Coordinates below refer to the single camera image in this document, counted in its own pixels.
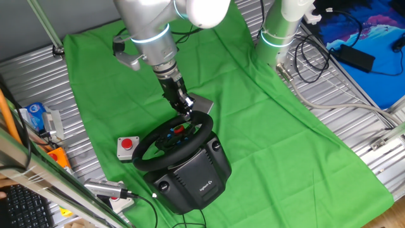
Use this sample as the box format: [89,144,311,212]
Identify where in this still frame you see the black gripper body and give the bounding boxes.
[158,74,195,115]

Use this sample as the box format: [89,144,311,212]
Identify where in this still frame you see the black leather steering wheel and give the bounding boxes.
[132,110,215,172]

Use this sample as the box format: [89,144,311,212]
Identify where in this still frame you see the black wheel base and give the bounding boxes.
[142,131,232,215]

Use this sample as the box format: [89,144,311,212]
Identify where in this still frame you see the silver digital scale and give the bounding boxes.
[189,92,215,114]

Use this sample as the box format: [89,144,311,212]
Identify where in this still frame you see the white box red button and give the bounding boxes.
[116,136,140,163]
[106,194,135,213]

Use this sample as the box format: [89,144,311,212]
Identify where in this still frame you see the green cloth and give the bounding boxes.
[63,0,395,228]

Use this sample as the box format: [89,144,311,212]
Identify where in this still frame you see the thin metal pole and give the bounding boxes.
[27,0,66,60]

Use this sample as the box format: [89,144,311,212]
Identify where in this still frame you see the orange box red button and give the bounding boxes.
[46,147,72,168]

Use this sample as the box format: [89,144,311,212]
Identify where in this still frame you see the blue tissue pack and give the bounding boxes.
[18,101,48,132]

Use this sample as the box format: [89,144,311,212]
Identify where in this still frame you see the wooden block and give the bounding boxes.
[63,220,88,228]

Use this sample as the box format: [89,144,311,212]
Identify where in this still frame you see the white power plug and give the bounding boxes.
[302,8,323,25]

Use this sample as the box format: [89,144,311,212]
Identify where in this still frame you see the orange pole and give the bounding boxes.
[0,88,22,145]

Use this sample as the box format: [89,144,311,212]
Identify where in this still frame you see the black power adapter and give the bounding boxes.
[338,43,377,73]

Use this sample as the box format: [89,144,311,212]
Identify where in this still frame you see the black keyboard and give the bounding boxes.
[0,184,56,228]

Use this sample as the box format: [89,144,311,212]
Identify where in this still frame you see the blue patterned mat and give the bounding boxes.
[303,0,405,110]

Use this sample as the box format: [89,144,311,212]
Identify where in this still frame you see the black computer mouse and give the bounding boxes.
[392,34,405,53]

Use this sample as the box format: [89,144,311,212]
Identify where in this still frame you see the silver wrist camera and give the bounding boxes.
[113,50,142,72]

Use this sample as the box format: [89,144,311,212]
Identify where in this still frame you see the black camera cable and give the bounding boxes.
[125,189,159,228]

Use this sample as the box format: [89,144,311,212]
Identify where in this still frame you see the thick grey cable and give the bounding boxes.
[275,63,404,127]

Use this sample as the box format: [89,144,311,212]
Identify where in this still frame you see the grey depth camera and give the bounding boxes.
[84,177,130,200]

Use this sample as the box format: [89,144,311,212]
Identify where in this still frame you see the black cable bundle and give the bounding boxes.
[293,33,332,84]

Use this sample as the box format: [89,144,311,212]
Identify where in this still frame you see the silver ribbed camera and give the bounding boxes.
[42,109,65,140]

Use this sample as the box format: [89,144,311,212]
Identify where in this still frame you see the aluminium frame rail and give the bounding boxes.
[369,122,405,152]
[0,125,132,228]

